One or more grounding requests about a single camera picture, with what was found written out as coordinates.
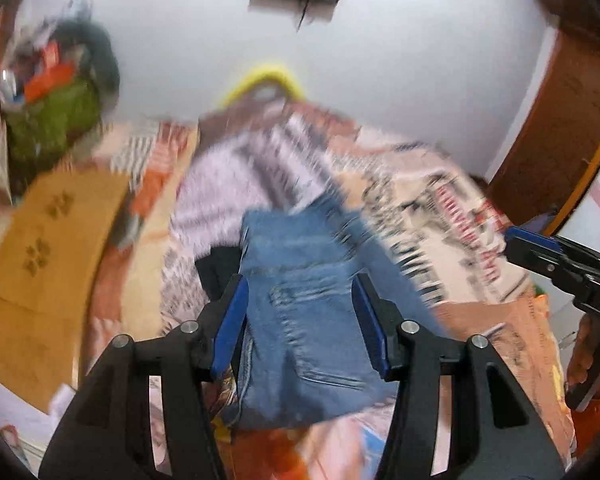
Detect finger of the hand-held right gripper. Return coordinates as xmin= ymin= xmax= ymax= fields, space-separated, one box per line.
xmin=504 ymin=226 xmax=600 ymax=303

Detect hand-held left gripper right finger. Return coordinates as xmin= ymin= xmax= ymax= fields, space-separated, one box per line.
xmin=352 ymin=274 xmax=566 ymax=480

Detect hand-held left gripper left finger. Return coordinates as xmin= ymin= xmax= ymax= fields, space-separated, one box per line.
xmin=39 ymin=275 xmax=248 ymax=480

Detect blue denim pants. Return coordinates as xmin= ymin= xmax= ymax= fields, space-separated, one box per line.
xmin=220 ymin=192 xmax=448 ymax=431

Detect black folded pants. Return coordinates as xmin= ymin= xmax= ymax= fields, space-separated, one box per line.
xmin=195 ymin=246 xmax=243 ymax=306

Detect person's right hand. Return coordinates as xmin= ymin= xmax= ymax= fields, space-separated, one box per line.
xmin=566 ymin=310 xmax=600 ymax=388

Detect brown wooden door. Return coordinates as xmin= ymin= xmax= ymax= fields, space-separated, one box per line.
xmin=485 ymin=0 xmax=600 ymax=241

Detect mustard paw-print blanket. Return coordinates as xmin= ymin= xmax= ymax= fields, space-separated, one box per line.
xmin=0 ymin=167 xmax=131 ymax=416

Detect white cloth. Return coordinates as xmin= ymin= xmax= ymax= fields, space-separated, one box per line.
xmin=0 ymin=385 xmax=76 ymax=461

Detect yellow pillow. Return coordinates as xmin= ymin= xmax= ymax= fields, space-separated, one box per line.
xmin=220 ymin=62 xmax=306 ymax=108

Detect green patterned bag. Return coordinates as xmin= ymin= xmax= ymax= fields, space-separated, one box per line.
xmin=5 ymin=80 xmax=103 ymax=161

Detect grey plush toy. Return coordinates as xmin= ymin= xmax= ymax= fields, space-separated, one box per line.
xmin=50 ymin=20 xmax=121 ymax=111

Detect orange box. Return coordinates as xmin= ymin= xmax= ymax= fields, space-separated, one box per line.
xmin=24 ymin=62 xmax=76 ymax=103

